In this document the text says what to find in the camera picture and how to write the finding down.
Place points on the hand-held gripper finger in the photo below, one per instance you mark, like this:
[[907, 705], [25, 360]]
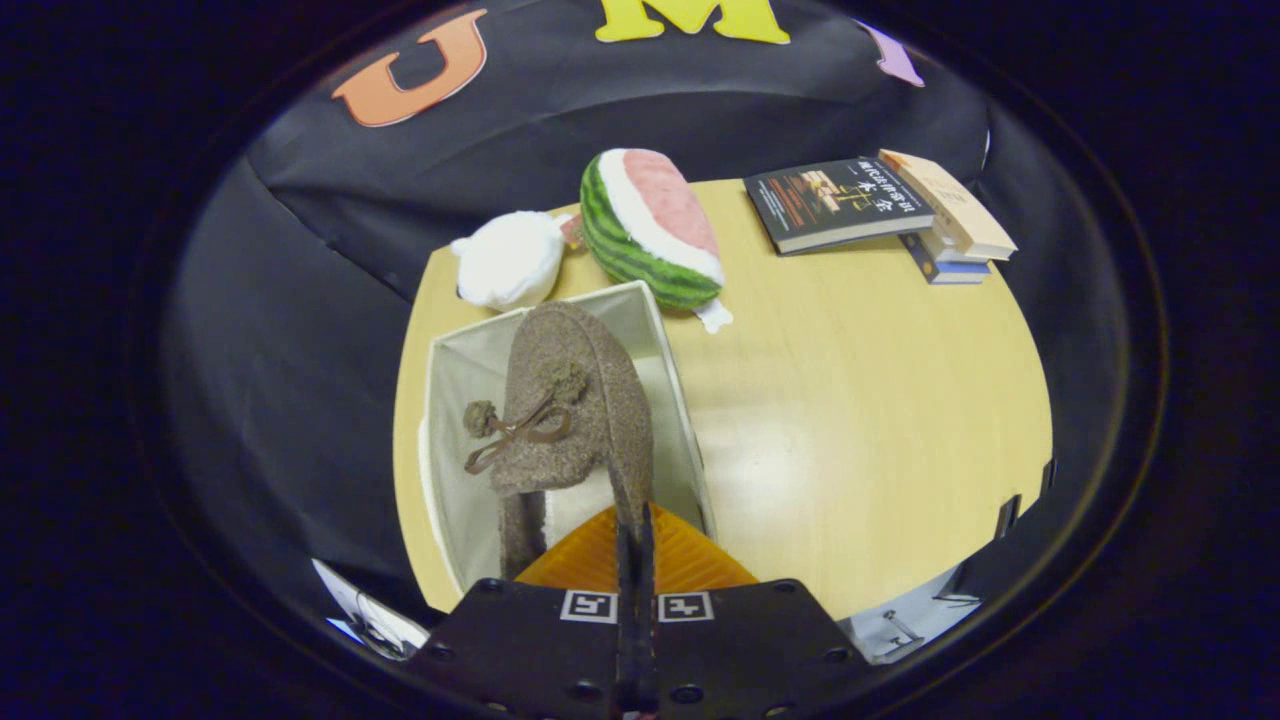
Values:
[[628, 640], [648, 640]]

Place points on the foldable fabric storage box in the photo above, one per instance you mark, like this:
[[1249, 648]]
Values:
[[465, 480]]

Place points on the brown shoe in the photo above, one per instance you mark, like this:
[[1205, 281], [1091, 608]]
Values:
[[570, 380]]

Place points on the white paper sheet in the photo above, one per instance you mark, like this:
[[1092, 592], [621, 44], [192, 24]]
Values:
[[385, 620]]

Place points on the white plush toy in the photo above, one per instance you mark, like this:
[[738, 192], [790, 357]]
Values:
[[510, 260]]

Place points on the watermelon slice plush toy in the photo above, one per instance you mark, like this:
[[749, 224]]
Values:
[[650, 225]]

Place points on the black backdrop cloth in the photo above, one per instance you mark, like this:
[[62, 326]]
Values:
[[300, 350]]

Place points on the black cover book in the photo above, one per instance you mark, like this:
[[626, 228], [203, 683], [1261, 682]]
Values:
[[835, 205]]

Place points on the blue grey book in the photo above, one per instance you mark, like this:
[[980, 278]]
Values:
[[950, 270]]

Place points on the beige cover book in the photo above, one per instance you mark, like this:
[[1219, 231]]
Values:
[[955, 205]]

